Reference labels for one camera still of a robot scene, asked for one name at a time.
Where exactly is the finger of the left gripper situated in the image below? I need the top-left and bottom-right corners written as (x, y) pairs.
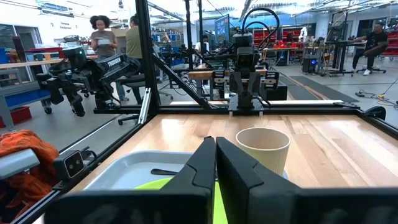
top-left (228, 71), bottom-right (243, 95)
top-left (248, 71), bottom-right (262, 95)

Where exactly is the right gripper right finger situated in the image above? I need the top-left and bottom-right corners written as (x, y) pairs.
top-left (215, 136), bottom-right (398, 224)

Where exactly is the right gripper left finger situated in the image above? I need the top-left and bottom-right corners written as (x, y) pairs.
top-left (44, 136), bottom-right (217, 224)

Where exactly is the lime green plate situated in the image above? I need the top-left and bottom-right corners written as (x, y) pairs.
top-left (134, 177), bottom-right (229, 224)

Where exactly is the beige ribbed paper cup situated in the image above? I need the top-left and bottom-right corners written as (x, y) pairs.
top-left (235, 127), bottom-right (292, 177)

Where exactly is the grey plastic tray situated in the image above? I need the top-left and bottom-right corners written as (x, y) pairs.
top-left (83, 150), bottom-right (290, 191)

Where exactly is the wooden background workbench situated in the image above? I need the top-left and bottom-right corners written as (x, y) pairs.
top-left (187, 63), bottom-right (269, 101)

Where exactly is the blue lit monitor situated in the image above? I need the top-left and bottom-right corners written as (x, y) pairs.
top-left (214, 13), bottom-right (231, 45)

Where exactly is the person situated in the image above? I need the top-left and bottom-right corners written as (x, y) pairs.
top-left (194, 34), bottom-right (210, 55)
top-left (89, 14), bottom-right (130, 103)
top-left (125, 14), bottom-right (144, 77)
top-left (350, 22), bottom-right (390, 77)

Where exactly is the black office chair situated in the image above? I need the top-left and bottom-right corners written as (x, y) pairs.
top-left (114, 72), bottom-right (174, 126)

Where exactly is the orange cloth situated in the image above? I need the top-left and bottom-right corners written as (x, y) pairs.
top-left (0, 129), bottom-right (60, 220)

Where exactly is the grey padded bar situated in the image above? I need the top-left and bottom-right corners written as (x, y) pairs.
top-left (0, 148), bottom-right (41, 180)

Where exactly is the red storage bin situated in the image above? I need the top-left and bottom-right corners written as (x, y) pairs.
top-left (0, 106), bottom-right (32, 129)

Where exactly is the blue shelf cart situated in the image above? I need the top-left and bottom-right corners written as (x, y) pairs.
top-left (0, 74), bottom-right (53, 127)

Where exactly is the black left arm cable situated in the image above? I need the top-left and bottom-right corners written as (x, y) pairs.
top-left (241, 7), bottom-right (281, 52)

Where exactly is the black aluminium table frame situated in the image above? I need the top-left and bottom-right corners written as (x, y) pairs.
top-left (11, 0), bottom-right (398, 224)

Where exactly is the black table-level camera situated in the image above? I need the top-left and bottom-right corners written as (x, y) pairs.
top-left (52, 149), bottom-right (87, 185)

